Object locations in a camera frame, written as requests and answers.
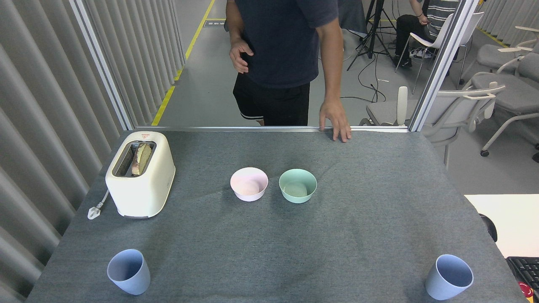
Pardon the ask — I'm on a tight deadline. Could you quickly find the black tripod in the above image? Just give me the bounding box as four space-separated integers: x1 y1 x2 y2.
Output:
347 0 398 71

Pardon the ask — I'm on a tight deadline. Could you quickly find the blue plastic cup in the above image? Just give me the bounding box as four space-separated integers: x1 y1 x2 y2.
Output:
107 249 151 295
424 254 474 301

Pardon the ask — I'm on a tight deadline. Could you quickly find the seated person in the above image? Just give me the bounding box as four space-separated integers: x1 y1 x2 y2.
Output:
395 0 460 68

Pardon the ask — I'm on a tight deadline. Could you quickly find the person's right hand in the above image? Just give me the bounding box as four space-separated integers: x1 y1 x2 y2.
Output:
229 39 254 74

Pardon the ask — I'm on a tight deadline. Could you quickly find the red round object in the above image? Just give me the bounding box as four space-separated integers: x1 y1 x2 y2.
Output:
518 282 534 303

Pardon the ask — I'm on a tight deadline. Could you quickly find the silver frame rail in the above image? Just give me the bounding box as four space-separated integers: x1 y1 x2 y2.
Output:
135 125 411 133

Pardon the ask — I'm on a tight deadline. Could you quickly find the black floor cable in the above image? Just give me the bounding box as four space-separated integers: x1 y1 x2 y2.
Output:
340 55 386 104

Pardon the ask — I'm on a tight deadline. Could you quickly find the black keyboard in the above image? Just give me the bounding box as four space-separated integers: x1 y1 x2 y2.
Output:
507 256 539 291

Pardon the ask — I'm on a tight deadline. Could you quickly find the grey office chair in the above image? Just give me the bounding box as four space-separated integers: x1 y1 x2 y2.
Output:
476 26 539 72
472 53 539 157
360 82 506 169

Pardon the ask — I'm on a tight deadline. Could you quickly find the white toaster power cord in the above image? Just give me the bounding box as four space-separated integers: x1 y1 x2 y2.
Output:
88 189 111 220

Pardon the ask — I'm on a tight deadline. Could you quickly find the pink bowl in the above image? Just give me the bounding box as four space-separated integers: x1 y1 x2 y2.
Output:
230 167 269 202

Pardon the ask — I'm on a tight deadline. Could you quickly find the bread slice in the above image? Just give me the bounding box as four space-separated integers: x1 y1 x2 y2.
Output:
131 143 152 176

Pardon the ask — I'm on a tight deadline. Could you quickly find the table with dark cloth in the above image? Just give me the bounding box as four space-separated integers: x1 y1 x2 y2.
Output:
337 0 368 37

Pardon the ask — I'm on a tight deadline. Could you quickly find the silver frame post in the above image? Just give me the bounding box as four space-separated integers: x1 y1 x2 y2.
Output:
409 0 480 132
69 0 135 131

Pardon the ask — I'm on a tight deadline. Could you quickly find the cream toaster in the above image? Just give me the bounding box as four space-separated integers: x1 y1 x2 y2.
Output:
105 131 176 219

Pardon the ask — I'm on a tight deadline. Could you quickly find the white plastic chair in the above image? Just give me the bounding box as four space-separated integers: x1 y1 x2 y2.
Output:
396 12 485 94

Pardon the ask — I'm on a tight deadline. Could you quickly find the black rounded object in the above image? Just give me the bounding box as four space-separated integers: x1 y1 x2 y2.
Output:
479 214 498 242

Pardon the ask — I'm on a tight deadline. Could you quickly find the person's left hand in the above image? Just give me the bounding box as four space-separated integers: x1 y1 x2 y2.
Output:
319 100 352 143

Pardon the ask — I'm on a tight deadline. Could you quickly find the white side table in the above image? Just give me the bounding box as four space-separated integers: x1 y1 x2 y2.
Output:
464 194 539 258

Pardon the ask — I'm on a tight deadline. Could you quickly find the green bowl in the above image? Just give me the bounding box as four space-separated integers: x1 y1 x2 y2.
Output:
279 169 318 204

